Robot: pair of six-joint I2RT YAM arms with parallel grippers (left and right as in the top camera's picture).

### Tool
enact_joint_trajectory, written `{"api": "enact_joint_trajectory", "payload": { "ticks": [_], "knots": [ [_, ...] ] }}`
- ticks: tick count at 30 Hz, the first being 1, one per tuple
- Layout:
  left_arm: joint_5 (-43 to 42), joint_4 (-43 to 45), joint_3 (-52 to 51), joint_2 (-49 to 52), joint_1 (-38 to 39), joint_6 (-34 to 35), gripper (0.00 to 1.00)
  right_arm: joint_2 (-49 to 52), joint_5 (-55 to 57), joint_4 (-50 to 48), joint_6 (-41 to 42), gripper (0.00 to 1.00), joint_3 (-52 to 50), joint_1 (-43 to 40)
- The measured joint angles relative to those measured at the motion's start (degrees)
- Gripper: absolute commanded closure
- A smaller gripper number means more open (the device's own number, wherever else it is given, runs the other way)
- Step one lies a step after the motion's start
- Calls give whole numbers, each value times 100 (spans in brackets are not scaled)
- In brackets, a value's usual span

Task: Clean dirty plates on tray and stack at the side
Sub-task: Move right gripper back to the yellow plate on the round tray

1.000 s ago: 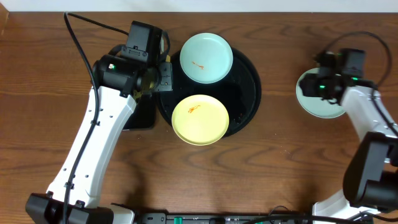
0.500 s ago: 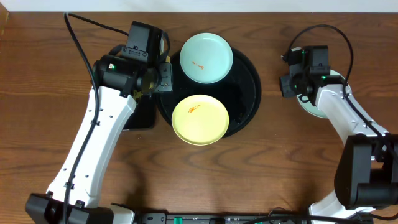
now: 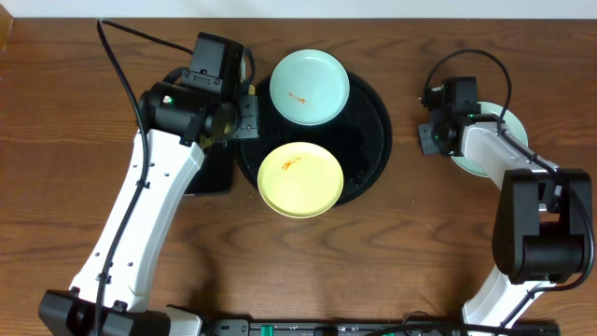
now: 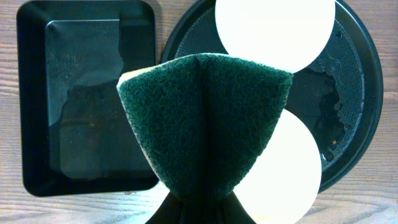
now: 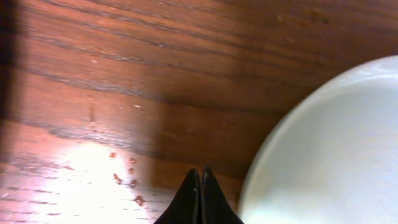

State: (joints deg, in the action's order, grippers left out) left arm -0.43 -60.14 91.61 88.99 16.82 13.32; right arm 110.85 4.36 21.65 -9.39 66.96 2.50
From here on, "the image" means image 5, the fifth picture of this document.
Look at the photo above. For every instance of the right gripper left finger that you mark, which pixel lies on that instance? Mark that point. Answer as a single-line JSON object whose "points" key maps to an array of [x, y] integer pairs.
{"points": [[183, 208]]}

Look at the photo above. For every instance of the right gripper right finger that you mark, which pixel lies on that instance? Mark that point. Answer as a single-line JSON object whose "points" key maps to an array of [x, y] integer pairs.
{"points": [[215, 207]]}

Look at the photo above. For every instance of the mint plate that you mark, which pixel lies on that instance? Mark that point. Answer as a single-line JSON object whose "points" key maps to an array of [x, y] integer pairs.
{"points": [[333, 158]]}

